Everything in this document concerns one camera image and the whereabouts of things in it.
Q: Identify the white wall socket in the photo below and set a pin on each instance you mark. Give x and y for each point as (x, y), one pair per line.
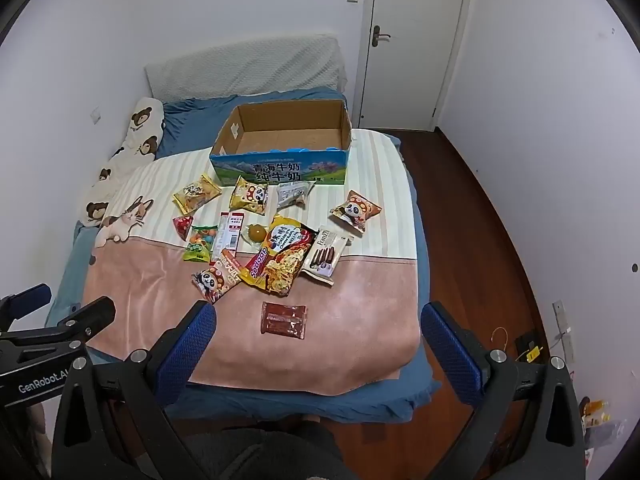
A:
(96, 115)

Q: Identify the clear plastic snack packet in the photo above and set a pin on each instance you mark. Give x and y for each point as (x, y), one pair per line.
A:
(294, 192)

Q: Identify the yellow red instant noodle packet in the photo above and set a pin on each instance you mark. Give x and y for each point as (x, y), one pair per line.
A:
(280, 260)

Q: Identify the pile of small floor clutter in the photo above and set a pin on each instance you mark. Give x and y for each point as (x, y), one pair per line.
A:
(597, 422)

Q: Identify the yellow jelly cup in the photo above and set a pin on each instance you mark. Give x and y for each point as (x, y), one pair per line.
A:
(254, 233)

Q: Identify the red white stick sachet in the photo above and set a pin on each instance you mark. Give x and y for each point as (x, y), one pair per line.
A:
(235, 230)
(222, 235)

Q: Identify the yellow panda snack packet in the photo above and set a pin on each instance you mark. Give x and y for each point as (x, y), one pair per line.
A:
(250, 195)

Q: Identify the white power strip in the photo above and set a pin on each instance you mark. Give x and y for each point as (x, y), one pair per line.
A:
(563, 332)

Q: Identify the black floor socket box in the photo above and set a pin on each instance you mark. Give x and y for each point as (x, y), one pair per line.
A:
(529, 342)

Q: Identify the cardboard box with blue print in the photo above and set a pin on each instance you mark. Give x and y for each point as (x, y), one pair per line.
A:
(280, 137)

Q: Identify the green colourful candy packet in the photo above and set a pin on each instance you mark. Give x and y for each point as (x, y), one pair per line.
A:
(200, 242)

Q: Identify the white bear print pillow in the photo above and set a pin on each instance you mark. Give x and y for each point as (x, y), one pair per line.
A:
(142, 132)

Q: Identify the orange panda seed packet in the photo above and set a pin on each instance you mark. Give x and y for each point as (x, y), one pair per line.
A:
(215, 280)

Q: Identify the yellow orange snack packet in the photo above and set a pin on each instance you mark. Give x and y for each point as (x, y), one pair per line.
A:
(196, 192)

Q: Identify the striped pink cat print blanket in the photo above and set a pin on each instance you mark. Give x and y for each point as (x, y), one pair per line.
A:
(350, 320)

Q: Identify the white door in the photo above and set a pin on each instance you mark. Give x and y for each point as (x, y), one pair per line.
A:
(415, 45)

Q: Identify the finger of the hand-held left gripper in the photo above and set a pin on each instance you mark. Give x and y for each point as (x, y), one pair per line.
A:
(92, 315)
(27, 300)

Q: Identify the blue bed sheet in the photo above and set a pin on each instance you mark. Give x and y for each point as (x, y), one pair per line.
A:
(190, 120)

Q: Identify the grey white textured pillow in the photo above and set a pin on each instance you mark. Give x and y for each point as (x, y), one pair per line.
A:
(250, 67)

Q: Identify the dark red packet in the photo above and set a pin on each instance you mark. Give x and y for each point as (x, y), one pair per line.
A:
(283, 320)

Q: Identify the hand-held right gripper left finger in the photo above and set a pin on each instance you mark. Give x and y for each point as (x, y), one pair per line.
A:
(186, 355)

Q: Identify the red triangular snack packet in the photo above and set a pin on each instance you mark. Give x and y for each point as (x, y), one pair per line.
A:
(183, 226)

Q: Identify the brown orange panda snack packet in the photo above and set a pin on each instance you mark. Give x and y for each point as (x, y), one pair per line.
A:
(356, 211)

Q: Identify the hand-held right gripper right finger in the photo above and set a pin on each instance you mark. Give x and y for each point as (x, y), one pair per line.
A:
(452, 355)

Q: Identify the white chocolate wafer packet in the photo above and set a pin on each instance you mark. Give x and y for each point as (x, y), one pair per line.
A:
(325, 255)

